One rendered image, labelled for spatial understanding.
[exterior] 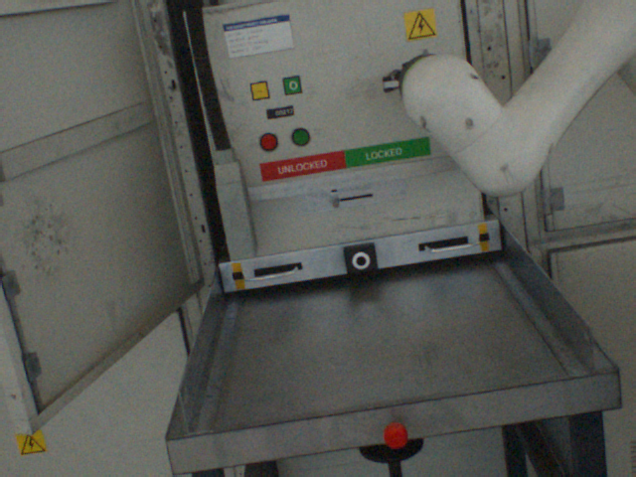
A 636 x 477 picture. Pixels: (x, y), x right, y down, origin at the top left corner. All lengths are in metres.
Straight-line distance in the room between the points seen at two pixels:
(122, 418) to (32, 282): 0.64
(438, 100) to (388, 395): 0.41
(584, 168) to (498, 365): 0.68
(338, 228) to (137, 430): 0.66
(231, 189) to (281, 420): 0.49
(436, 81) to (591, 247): 0.80
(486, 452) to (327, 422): 0.89
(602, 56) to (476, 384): 0.51
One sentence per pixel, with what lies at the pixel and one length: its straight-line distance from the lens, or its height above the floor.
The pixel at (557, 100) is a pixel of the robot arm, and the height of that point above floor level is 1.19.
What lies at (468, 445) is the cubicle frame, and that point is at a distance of 2.04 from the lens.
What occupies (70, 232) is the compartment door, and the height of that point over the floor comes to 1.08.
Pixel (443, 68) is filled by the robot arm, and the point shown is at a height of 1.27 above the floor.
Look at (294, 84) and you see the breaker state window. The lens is 1.62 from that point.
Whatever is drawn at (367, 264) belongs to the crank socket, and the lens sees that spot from 1.66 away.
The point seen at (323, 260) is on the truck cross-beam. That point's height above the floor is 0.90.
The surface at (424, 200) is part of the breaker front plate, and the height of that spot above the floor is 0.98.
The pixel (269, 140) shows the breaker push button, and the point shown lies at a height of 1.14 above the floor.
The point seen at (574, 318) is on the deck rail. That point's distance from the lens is 1.28.
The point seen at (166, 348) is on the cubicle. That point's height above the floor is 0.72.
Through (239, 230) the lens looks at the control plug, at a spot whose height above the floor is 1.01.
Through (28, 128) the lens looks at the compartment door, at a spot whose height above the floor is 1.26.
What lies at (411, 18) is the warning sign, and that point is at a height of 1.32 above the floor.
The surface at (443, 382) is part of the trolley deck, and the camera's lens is 1.25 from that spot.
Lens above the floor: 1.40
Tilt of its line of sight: 16 degrees down
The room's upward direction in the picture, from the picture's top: 9 degrees counter-clockwise
